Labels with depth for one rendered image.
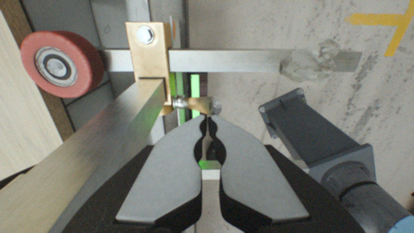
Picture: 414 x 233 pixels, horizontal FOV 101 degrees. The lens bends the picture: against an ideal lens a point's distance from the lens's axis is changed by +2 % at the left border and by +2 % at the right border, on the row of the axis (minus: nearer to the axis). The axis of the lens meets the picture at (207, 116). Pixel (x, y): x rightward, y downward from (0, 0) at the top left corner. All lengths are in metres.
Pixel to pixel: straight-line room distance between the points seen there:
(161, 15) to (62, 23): 0.19
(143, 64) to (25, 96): 0.16
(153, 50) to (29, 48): 0.14
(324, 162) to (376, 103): 0.98
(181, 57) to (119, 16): 0.31
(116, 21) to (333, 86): 1.33
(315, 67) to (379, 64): 1.33
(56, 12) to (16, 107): 0.20
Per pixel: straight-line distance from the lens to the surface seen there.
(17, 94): 0.34
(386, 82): 1.72
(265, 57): 0.28
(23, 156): 0.41
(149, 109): 0.19
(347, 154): 0.89
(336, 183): 0.90
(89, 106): 0.50
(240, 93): 1.22
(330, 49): 0.30
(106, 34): 0.56
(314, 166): 0.86
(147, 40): 0.25
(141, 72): 0.27
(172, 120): 0.49
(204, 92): 0.44
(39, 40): 0.28
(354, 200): 0.86
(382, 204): 0.84
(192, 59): 0.26
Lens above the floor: 1.12
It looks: 62 degrees down
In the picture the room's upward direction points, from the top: 177 degrees clockwise
